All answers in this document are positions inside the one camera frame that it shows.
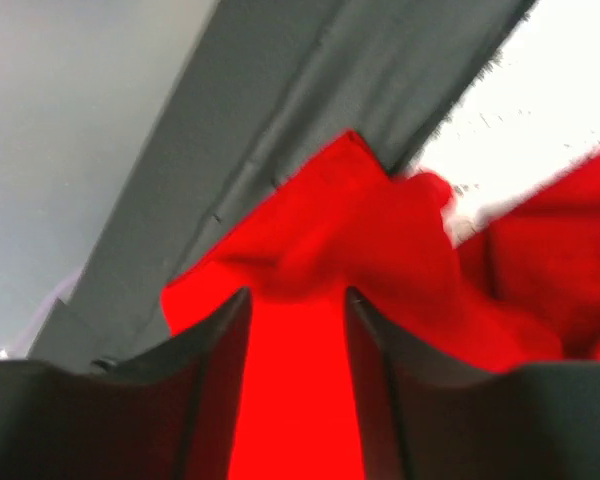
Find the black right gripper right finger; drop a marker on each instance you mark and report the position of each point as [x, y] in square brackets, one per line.
[424, 415]

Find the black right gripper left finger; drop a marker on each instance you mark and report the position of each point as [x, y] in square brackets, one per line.
[169, 413]

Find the red t shirt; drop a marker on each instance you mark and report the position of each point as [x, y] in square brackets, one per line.
[524, 290]

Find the floral table mat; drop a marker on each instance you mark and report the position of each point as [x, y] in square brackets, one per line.
[531, 116]

